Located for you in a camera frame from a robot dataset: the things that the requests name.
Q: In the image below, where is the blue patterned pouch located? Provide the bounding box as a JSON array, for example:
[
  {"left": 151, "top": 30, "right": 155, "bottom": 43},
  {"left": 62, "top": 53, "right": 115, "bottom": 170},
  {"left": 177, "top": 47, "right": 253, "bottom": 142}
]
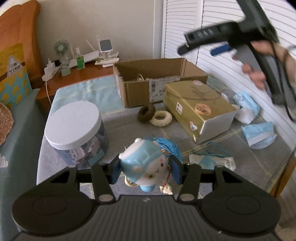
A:
[{"left": 189, "top": 154, "right": 236, "bottom": 171}]

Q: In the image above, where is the white remote control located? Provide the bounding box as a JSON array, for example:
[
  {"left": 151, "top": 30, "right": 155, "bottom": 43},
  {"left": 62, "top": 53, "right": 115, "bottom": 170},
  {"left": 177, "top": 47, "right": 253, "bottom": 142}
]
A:
[{"left": 95, "top": 58, "right": 119, "bottom": 68}]

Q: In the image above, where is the cream cloth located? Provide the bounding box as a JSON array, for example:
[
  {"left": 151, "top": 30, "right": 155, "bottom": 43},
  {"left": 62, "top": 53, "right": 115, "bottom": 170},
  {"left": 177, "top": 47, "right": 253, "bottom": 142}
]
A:
[{"left": 125, "top": 176, "right": 173, "bottom": 195}]

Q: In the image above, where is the teal towel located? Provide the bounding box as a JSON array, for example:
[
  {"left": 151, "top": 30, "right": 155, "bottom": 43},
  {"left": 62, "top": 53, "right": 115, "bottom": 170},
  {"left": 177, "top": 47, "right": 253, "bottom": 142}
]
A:
[{"left": 49, "top": 75, "right": 124, "bottom": 115}]

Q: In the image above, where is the person's right hand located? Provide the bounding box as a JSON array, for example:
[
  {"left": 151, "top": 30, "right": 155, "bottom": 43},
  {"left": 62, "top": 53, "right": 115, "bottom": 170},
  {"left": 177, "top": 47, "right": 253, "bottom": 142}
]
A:
[{"left": 234, "top": 43, "right": 279, "bottom": 95}]

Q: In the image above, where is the brown scrunchie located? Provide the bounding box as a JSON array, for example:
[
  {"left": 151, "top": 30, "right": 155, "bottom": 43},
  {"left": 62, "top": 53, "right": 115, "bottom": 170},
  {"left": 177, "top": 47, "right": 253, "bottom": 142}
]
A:
[{"left": 137, "top": 103, "right": 156, "bottom": 123}]

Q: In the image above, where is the wooden nightstand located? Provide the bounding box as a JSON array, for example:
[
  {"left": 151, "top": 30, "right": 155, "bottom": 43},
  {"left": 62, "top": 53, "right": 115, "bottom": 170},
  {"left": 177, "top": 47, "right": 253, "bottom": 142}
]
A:
[{"left": 36, "top": 61, "right": 113, "bottom": 116}]

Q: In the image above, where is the brown dotted pillow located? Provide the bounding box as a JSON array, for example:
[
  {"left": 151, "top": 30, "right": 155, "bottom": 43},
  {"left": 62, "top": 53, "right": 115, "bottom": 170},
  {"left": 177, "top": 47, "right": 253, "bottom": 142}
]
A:
[{"left": 0, "top": 103, "right": 14, "bottom": 145}]

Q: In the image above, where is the grey plaid mat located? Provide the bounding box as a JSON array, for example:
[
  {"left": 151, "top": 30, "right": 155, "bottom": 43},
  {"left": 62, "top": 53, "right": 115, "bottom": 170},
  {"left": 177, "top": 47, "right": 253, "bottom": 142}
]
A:
[{"left": 36, "top": 76, "right": 295, "bottom": 197}]

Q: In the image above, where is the clear jar white lid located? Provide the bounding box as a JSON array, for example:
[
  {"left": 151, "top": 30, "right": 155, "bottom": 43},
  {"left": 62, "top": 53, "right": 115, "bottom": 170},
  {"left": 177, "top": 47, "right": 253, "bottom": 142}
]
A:
[{"left": 45, "top": 101, "right": 108, "bottom": 169}]

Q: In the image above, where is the blue face mask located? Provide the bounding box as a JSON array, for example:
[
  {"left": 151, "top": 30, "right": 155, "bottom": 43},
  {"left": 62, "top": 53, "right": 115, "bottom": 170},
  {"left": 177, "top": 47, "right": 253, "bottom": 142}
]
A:
[
  {"left": 242, "top": 122, "right": 277, "bottom": 150},
  {"left": 233, "top": 91, "right": 260, "bottom": 117}
]

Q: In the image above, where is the wooden headboard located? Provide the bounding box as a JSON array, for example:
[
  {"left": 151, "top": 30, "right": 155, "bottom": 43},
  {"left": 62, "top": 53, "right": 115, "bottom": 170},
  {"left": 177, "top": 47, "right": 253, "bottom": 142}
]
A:
[{"left": 1, "top": 1, "right": 44, "bottom": 89}]

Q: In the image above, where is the green bottle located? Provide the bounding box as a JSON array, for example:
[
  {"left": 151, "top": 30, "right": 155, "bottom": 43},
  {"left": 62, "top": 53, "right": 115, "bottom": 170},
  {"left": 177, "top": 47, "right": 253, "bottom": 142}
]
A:
[{"left": 76, "top": 47, "right": 85, "bottom": 70}]

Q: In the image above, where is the white louvered door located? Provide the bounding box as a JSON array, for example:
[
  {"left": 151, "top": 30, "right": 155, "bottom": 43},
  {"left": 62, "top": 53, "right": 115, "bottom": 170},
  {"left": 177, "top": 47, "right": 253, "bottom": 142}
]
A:
[{"left": 162, "top": 0, "right": 295, "bottom": 149}]

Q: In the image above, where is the cream braided ring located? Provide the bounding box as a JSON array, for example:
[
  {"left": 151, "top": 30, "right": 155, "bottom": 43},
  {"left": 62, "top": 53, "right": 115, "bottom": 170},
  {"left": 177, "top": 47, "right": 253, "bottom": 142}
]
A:
[{"left": 149, "top": 110, "right": 173, "bottom": 127}]

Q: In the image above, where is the gold tissue pack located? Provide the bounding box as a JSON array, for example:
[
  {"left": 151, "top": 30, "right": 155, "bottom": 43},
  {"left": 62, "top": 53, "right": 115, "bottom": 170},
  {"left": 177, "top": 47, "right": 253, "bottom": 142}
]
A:
[{"left": 164, "top": 80, "right": 237, "bottom": 144}]

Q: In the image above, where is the white cloth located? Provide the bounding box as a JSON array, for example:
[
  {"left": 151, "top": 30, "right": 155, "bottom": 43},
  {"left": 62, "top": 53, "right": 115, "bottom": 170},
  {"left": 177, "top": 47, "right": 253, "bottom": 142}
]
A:
[{"left": 231, "top": 103, "right": 256, "bottom": 125}]

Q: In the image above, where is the white router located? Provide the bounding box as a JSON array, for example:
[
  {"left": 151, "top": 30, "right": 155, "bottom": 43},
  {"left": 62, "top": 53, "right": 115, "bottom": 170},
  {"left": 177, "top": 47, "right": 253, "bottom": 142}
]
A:
[{"left": 69, "top": 40, "right": 100, "bottom": 68}]

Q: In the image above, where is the blue cap plush toy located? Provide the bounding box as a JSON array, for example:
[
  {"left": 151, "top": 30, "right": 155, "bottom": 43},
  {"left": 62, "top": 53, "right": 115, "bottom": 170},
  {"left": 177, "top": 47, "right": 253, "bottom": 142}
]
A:
[{"left": 118, "top": 138, "right": 168, "bottom": 187}]

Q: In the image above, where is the white phone stand screen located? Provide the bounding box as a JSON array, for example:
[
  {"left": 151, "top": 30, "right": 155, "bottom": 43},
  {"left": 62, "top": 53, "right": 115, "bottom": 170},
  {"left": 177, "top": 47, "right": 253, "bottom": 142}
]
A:
[{"left": 96, "top": 34, "right": 119, "bottom": 61}]

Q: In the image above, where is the small green desk fan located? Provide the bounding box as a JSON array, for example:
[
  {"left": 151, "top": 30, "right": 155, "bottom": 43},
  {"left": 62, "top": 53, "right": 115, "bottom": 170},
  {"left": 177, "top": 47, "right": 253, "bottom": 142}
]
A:
[{"left": 53, "top": 39, "right": 71, "bottom": 76}]

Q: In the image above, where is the white power strip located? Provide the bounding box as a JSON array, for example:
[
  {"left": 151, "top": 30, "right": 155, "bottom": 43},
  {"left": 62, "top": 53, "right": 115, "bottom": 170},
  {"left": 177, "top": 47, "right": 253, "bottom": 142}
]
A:
[{"left": 42, "top": 59, "right": 60, "bottom": 82}]

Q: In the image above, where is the cardboard box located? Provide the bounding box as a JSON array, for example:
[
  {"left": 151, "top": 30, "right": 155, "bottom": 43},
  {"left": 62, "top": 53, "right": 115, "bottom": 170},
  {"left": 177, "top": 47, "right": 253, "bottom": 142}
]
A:
[{"left": 113, "top": 58, "right": 208, "bottom": 108}]

